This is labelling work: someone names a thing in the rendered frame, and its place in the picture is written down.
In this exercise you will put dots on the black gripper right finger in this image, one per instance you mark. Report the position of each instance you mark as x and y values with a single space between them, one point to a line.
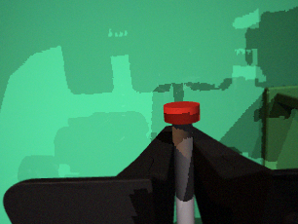
233 189

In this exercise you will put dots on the brown tapered rod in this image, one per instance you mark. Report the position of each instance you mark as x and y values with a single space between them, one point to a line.
182 115

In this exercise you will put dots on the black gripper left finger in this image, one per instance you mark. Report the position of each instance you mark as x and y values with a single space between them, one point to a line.
142 193

